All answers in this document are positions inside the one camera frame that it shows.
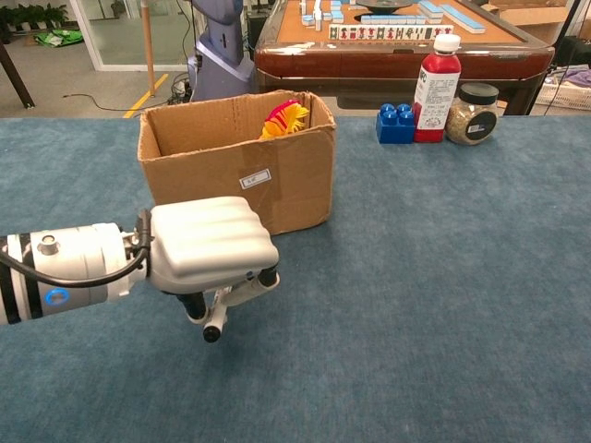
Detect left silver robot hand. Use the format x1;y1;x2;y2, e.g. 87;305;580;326
147;196;282;325

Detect black white marker pen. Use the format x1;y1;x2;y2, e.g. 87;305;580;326
202;281;259;343

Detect feather shuttlecock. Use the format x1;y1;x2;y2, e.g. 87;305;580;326
259;99;310;141

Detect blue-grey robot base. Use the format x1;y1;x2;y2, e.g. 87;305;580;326
187;0;256;103

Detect open cardboard box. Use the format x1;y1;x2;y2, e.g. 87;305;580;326
137;90;337;236

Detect green plastic snack packets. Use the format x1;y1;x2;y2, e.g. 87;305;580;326
33;28;86;49

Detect large brown cardboard carton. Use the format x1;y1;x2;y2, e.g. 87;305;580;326
488;0;577;46

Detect wooden pole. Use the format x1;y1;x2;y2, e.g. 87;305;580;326
139;0;158;98

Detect blue building block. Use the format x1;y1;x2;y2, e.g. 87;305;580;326
375;102;416;146

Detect brown mahjong table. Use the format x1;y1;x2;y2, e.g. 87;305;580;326
253;0;556;116

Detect black slanted table leg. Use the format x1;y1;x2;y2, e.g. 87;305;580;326
0;40;36;111

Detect blue table mat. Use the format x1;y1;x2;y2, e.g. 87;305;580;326
0;114;591;443

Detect scattered blue mahjong tiles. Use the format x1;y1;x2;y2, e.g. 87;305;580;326
299;0;345;31

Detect mahjong tile row faces showing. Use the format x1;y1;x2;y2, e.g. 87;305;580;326
328;24;455;42

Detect red juice bottle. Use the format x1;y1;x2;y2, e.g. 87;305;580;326
413;33;463;144

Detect glass jar black lid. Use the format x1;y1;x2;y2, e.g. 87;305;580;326
445;82;501;147

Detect potted green plants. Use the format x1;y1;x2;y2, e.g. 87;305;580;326
0;3;70;33

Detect mahjong tile row blue backs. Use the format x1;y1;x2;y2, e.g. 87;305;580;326
440;4;487;35
360;14;428;26

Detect dark mahjong table centre disc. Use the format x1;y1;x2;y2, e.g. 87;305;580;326
354;0;416;14

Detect stacked blue mahjong tiles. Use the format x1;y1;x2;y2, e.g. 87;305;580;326
416;0;446;20

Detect white plastic basket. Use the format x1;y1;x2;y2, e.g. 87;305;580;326
534;76;591;112

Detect purple cloth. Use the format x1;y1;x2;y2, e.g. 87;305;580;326
558;67;591;90

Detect black tripod stand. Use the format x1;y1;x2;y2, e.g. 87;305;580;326
551;0;584;52

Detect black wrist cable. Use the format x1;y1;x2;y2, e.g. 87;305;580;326
0;208;154;289

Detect black floor cable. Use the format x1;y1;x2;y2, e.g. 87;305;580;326
62;93;145;114

